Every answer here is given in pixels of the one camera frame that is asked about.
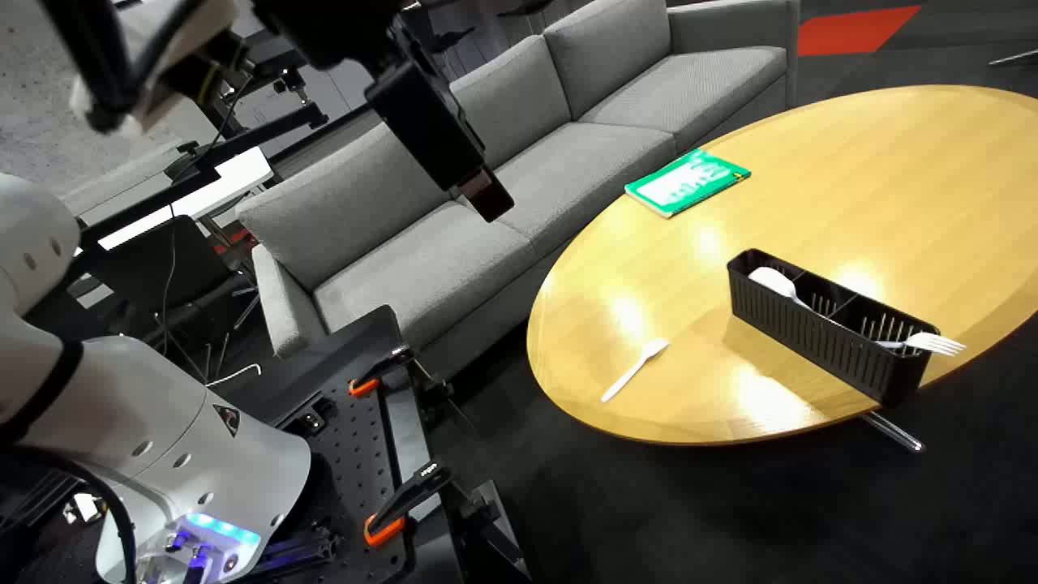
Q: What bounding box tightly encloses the white plastic spoon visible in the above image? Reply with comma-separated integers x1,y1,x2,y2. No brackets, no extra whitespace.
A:
747,261,804,306

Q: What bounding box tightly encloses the black metal stand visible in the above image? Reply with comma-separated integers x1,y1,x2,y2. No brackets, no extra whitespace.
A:
158,60,336,182

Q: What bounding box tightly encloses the white plastic fork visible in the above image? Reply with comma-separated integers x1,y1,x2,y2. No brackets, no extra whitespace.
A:
596,334,676,406

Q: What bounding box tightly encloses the grey fabric sofa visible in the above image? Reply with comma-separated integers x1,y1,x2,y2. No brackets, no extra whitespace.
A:
238,0,804,384

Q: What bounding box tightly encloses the white-topped black desk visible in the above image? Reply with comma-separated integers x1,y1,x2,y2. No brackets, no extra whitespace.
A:
78,142,275,254

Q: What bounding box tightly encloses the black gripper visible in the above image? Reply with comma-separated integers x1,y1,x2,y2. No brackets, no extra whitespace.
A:
364,58,518,228

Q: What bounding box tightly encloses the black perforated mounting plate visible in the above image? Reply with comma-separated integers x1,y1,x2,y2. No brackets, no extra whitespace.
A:
216,302,531,584

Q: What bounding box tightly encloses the black clamp with orange handle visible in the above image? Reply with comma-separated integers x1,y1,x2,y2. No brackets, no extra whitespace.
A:
345,341,458,480
361,458,505,552

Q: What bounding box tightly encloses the black plastic utensil holder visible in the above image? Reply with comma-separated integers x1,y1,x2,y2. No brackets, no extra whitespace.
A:
725,245,942,406

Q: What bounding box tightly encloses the metal table leg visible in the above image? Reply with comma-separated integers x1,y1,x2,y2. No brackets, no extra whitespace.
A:
859,406,927,458

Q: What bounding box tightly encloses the white plastic knife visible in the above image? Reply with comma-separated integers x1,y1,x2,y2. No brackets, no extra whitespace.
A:
873,327,969,360

